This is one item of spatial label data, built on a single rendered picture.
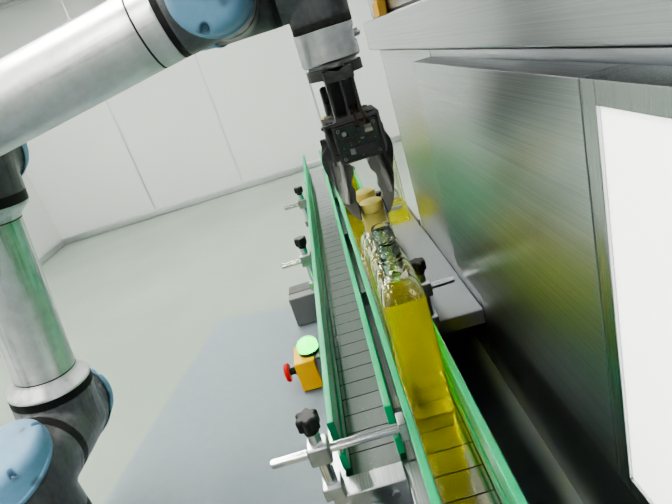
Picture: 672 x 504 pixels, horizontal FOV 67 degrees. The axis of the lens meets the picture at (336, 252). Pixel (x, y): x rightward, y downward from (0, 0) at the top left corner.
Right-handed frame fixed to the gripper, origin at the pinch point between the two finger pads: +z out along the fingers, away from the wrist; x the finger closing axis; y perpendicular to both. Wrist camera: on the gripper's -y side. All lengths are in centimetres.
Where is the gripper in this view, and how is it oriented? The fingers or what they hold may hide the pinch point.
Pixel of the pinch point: (371, 205)
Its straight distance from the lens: 73.9
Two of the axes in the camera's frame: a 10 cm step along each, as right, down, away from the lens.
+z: 2.8, 8.8, 3.7
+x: 9.6, -2.9, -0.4
